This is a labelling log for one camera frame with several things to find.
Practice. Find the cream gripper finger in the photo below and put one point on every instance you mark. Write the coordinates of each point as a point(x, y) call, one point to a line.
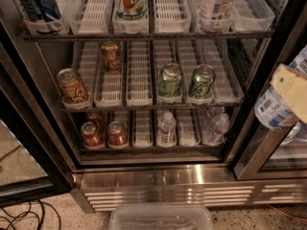
point(291, 85)

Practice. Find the blue label plastic bottle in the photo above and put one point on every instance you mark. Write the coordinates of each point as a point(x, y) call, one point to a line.
point(271, 110)

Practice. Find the water bottle right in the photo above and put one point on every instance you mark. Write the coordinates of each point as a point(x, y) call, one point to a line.
point(216, 126)

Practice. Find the water bottle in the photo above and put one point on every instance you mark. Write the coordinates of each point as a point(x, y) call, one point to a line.
point(166, 130)
point(216, 126)

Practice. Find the white blue labelled bottle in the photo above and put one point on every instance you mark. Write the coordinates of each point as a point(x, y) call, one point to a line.
point(215, 15)

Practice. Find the water bottle centre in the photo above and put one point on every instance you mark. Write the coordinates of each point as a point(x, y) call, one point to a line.
point(166, 130)

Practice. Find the steel fridge vent grille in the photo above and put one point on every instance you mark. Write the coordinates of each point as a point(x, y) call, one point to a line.
point(244, 193)

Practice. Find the blue white bottle far left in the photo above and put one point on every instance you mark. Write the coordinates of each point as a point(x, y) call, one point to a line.
point(44, 15)

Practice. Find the fridge open glass door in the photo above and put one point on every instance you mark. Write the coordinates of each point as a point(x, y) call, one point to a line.
point(18, 117)

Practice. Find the green can right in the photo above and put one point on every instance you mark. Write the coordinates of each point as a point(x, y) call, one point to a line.
point(200, 84)

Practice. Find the green can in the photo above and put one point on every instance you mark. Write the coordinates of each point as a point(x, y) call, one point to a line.
point(200, 84)
point(169, 84)

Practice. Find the green can left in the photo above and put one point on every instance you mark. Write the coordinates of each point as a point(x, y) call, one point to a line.
point(169, 84)

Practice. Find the gold can rear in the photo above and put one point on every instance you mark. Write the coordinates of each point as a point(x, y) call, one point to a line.
point(111, 56)

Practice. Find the gold can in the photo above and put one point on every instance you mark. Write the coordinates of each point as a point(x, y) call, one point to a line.
point(72, 88)
point(111, 56)

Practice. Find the red can front right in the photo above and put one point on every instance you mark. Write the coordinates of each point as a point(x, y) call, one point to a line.
point(117, 135)

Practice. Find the red can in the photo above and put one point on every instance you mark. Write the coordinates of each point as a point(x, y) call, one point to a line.
point(117, 135)
point(92, 136)
point(96, 117)

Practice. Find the red can rear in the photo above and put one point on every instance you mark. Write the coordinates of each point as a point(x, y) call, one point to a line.
point(96, 117)

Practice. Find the red can front left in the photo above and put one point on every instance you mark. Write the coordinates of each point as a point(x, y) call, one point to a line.
point(92, 136)

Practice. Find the clear plastic bin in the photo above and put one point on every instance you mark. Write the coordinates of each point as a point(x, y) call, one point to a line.
point(160, 217)

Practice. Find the gold can front left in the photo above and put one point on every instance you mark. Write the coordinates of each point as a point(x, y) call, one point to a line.
point(72, 88)

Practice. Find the top wire shelf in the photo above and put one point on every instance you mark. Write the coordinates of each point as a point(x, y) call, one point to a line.
point(150, 37)

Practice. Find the wire shelf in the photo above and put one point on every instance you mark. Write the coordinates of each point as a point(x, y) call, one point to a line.
point(150, 37)
point(150, 107)

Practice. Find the middle wire shelf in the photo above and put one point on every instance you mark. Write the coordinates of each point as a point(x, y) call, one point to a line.
point(150, 107)

